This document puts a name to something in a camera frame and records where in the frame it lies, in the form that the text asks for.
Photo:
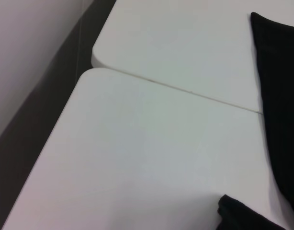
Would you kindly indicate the black t-shirt with FREE print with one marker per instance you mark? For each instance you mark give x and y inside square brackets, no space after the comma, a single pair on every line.
[281,95]

